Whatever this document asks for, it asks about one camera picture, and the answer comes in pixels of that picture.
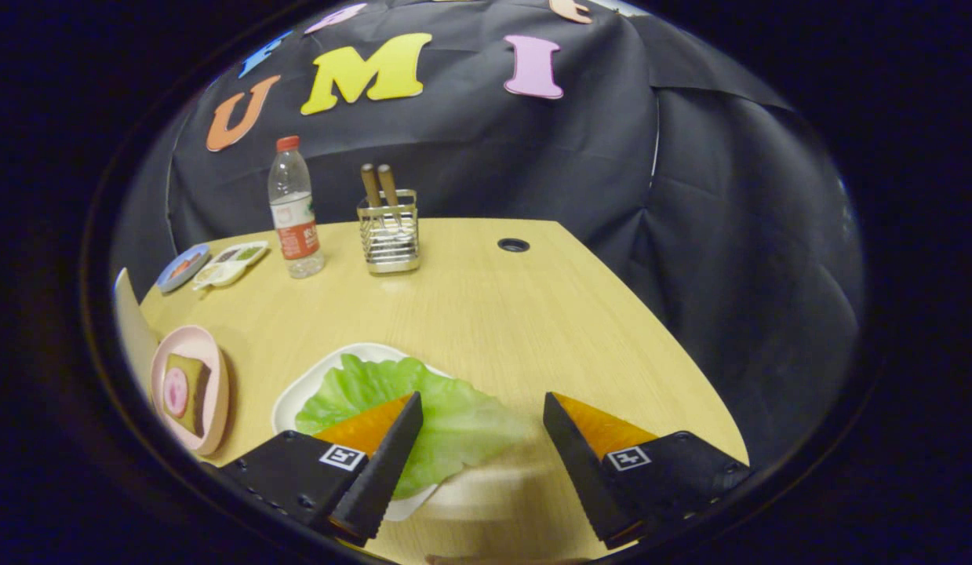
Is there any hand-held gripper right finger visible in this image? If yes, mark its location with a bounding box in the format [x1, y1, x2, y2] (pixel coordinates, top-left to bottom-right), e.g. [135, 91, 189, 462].
[543, 392, 752, 550]

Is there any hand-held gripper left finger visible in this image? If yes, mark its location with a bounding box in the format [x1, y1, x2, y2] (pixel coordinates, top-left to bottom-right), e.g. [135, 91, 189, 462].
[219, 392, 424, 548]

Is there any green lettuce leaf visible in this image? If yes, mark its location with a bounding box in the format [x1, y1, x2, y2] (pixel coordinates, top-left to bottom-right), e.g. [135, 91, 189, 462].
[295, 353, 530, 501]

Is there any white plate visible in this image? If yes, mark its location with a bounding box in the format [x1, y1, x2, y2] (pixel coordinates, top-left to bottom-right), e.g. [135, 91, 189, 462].
[271, 342, 549, 523]

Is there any dark brown bread slice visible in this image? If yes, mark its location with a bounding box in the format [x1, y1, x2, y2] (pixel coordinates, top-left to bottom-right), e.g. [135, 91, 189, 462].
[162, 353, 213, 438]

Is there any pink ham slice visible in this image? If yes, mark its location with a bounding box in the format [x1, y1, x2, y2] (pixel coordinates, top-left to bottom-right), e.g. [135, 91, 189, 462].
[162, 367, 190, 418]

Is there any pink plate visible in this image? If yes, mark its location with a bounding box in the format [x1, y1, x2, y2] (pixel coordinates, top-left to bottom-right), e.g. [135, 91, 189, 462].
[150, 325, 230, 457]

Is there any clear water bottle red cap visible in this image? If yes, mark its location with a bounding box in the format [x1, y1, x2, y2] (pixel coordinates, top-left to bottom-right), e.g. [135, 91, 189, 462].
[268, 136, 326, 279]

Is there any white divided seasoning tray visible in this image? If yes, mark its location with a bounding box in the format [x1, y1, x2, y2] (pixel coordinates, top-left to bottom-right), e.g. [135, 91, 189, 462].
[191, 241, 270, 293]

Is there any blue plate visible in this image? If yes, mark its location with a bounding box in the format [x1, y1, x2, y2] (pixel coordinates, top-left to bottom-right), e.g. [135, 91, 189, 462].
[155, 243, 212, 294]

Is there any black backdrop cloth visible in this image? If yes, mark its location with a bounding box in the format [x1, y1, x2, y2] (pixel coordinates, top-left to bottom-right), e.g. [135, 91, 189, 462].
[113, 0, 863, 472]

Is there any metal wire utensil holder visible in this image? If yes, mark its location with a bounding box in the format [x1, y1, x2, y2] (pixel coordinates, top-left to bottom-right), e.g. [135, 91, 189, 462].
[357, 188, 421, 275]

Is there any wooden handled utensil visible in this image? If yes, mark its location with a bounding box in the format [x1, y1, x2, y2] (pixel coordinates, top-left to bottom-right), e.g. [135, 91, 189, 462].
[360, 163, 385, 228]
[377, 163, 405, 228]

